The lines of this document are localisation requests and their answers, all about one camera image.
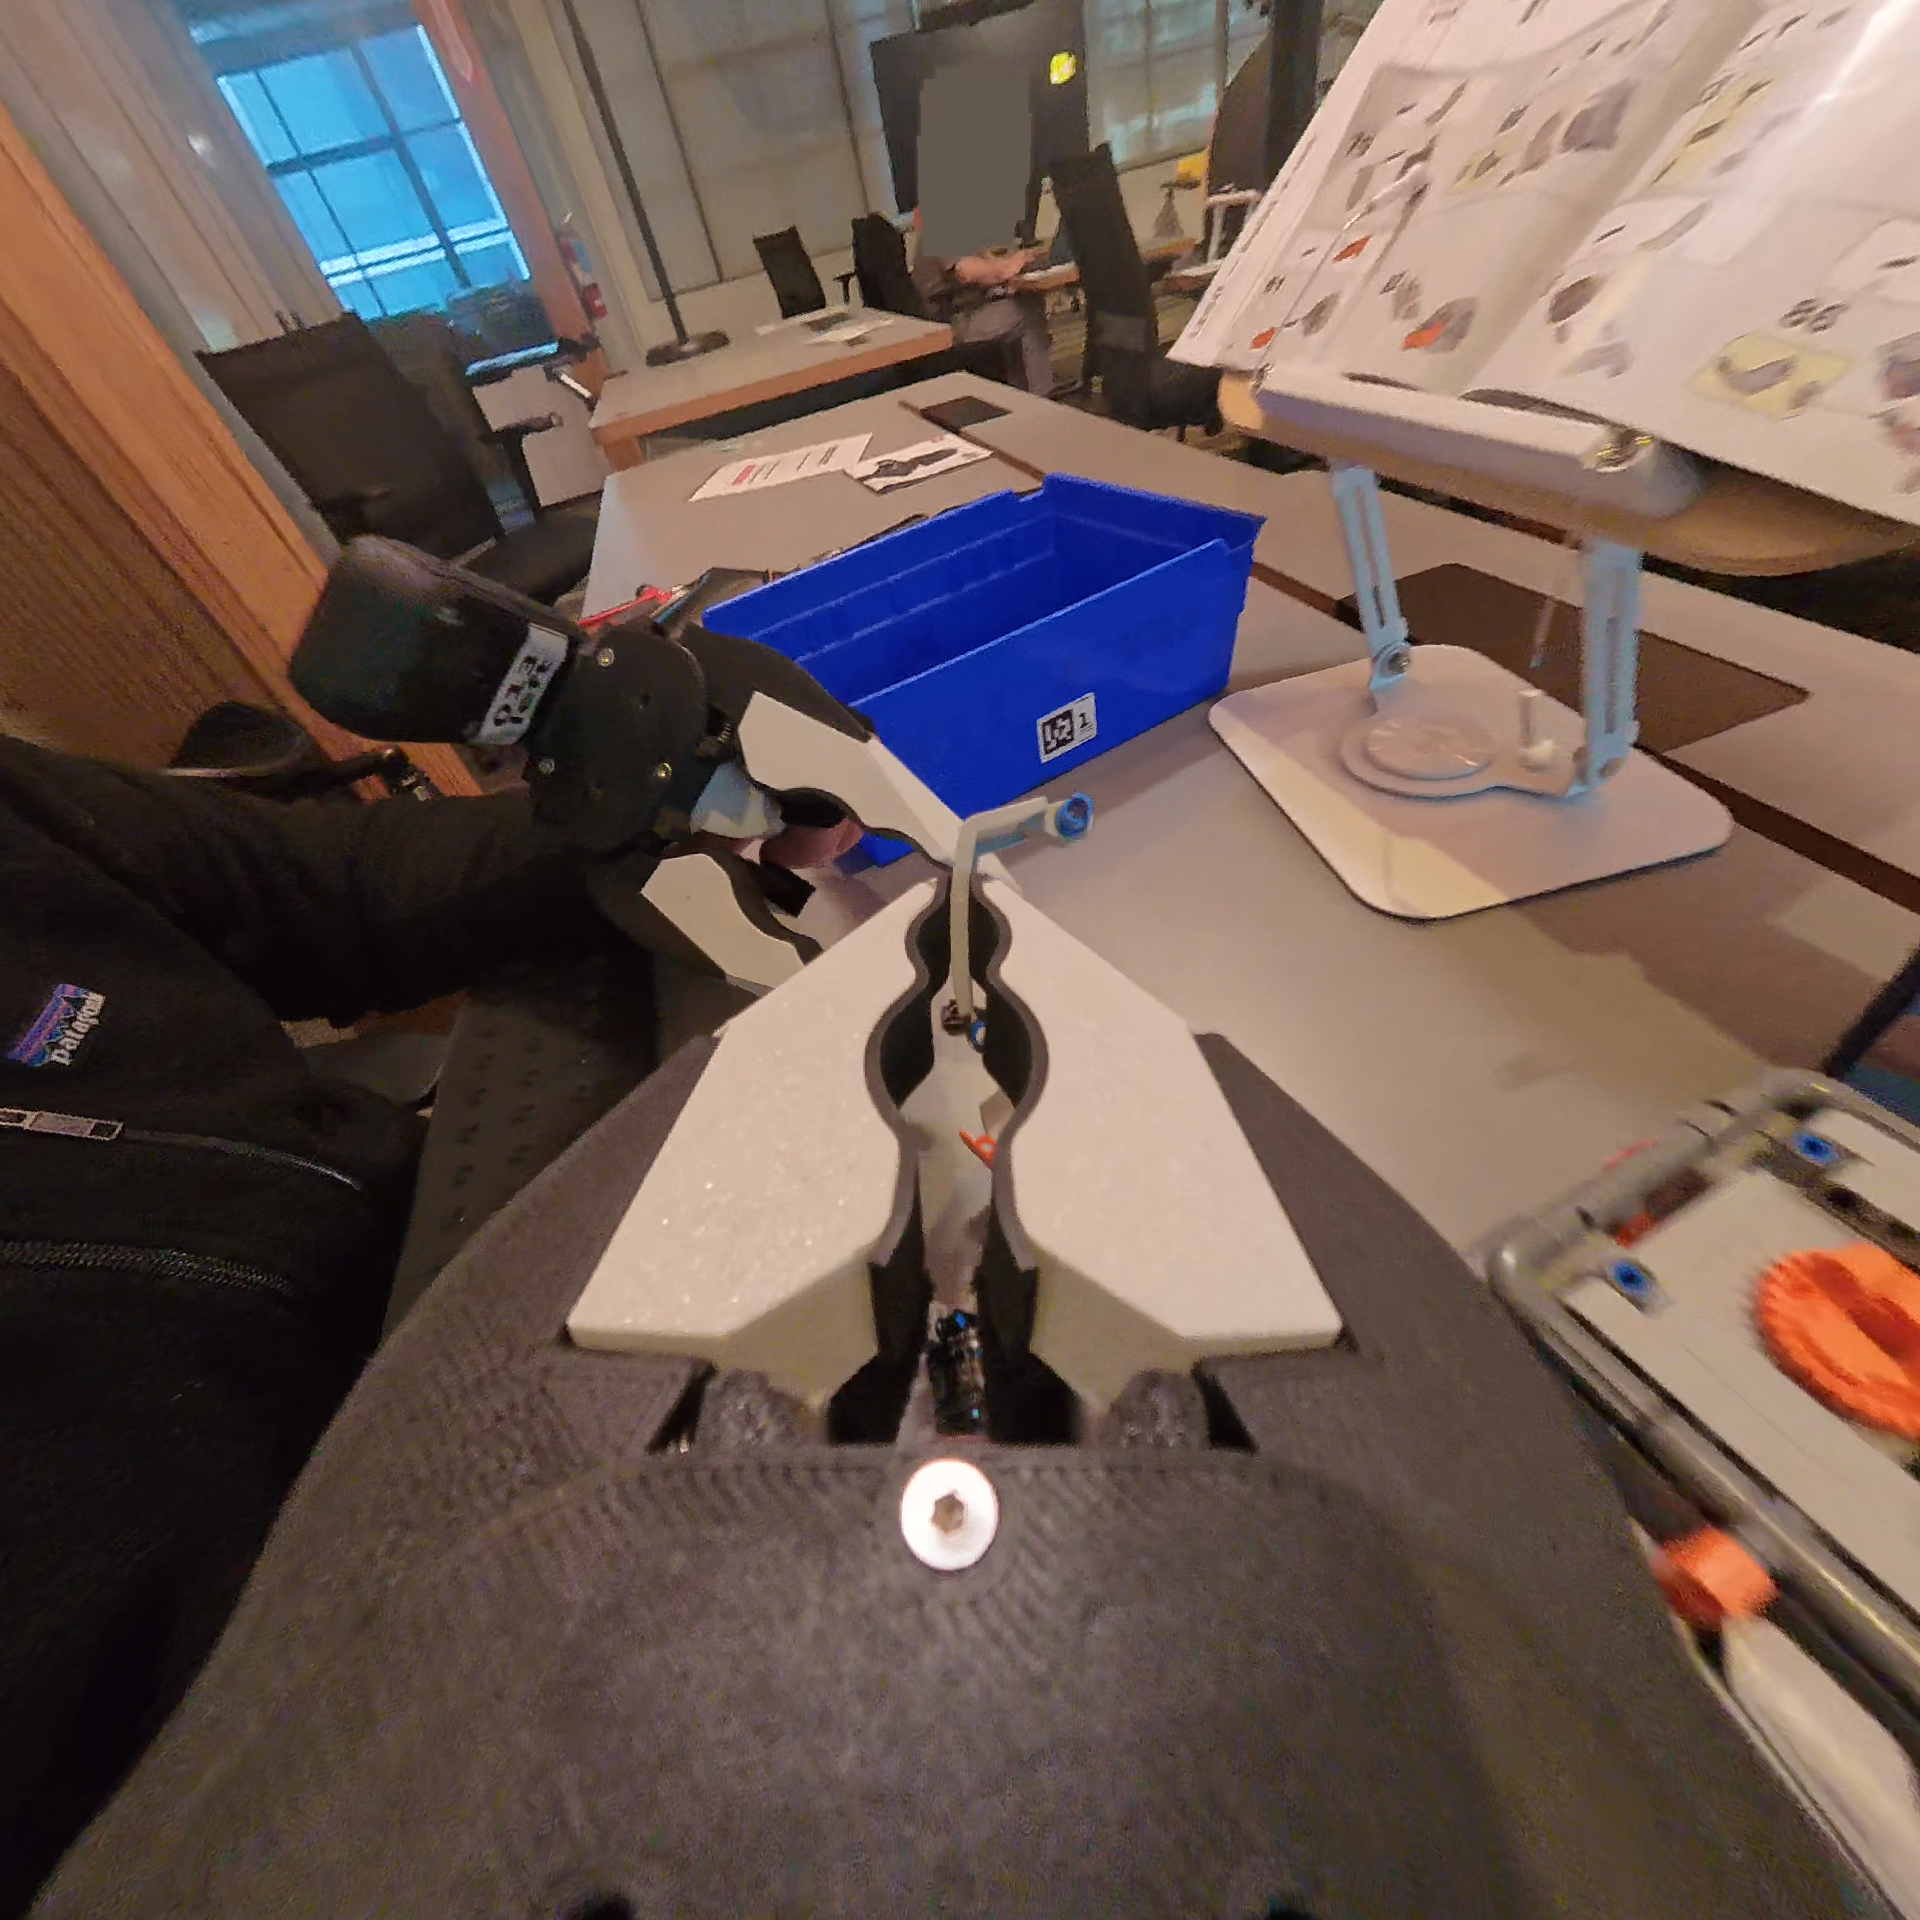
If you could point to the thin black floor stand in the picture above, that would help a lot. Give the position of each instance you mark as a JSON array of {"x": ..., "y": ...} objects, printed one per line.
[{"x": 645, "y": 225}]

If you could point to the person's left forearm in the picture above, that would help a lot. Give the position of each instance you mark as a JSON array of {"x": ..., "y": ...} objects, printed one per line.
[{"x": 452, "y": 886}]

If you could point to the grey orange tracked toy robot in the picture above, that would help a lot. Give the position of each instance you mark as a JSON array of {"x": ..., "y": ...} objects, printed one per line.
[{"x": 1724, "y": 1349}]

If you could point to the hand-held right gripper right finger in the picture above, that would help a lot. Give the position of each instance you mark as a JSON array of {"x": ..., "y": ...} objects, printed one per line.
[{"x": 1185, "y": 1200}]

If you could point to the black toy wheel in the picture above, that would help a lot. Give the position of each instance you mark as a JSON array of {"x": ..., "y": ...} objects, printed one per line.
[{"x": 956, "y": 1359}]

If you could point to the grey panel with blue pins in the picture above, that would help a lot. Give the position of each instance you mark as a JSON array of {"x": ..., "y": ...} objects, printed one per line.
[{"x": 967, "y": 902}]

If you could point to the white booklet stand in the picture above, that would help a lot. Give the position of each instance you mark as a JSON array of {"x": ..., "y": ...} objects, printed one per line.
[{"x": 1501, "y": 809}]

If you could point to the black square mat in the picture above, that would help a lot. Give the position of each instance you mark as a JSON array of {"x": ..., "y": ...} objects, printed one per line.
[{"x": 979, "y": 412}]

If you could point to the red fire extinguisher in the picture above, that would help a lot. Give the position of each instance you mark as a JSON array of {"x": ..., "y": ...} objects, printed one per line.
[{"x": 580, "y": 271}]

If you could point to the black office chair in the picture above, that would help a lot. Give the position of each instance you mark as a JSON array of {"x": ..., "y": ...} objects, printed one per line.
[
  {"x": 885, "y": 263},
  {"x": 787, "y": 271},
  {"x": 375, "y": 452},
  {"x": 1118, "y": 284}
]

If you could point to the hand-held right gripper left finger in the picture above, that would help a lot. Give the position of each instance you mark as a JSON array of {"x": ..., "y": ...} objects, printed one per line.
[{"x": 735, "y": 1200}]

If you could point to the grey office table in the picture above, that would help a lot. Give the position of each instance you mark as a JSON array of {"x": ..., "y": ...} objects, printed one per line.
[{"x": 750, "y": 382}]

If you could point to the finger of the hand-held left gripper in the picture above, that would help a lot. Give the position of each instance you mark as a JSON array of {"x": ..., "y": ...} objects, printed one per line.
[
  {"x": 839, "y": 774},
  {"x": 720, "y": 914}
]

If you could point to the person's left hand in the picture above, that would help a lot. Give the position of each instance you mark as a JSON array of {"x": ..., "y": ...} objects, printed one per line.
[{"x": 820, "y": 852}]

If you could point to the instruction booklet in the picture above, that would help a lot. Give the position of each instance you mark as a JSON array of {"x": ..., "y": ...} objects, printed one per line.
[{"x": 1575, "y": 182}]

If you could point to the grid window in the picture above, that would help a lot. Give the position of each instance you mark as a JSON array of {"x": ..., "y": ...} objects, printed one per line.
[{"x": 375, "y": 165}]

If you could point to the printed paper sheet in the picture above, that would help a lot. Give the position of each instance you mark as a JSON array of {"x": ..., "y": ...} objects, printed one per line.
[
  {"x": 921, "y": 462},
  {"x": 780, "y": 470}
]

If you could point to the blue plastic bin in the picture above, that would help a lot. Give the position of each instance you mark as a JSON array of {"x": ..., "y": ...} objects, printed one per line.
[{"x": 975, "y": 645}]

